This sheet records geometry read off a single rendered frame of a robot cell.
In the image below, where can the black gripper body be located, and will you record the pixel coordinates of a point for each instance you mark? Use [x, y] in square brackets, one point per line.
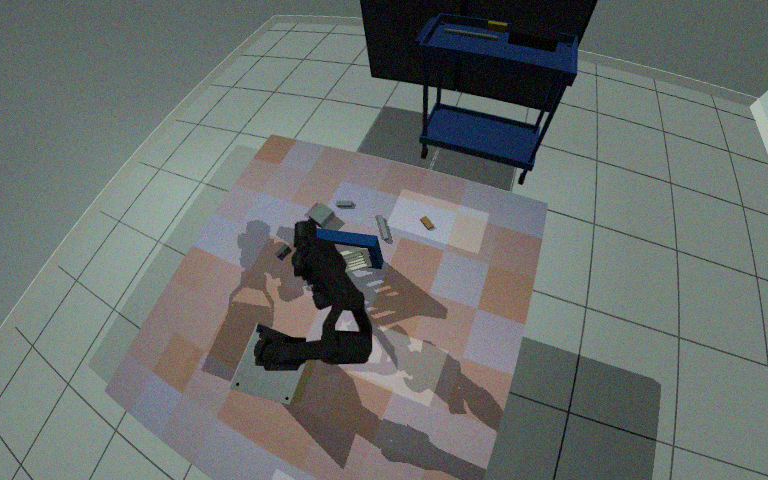
[322, 299]

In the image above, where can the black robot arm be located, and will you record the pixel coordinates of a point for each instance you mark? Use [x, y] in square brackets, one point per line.
[335, 347]

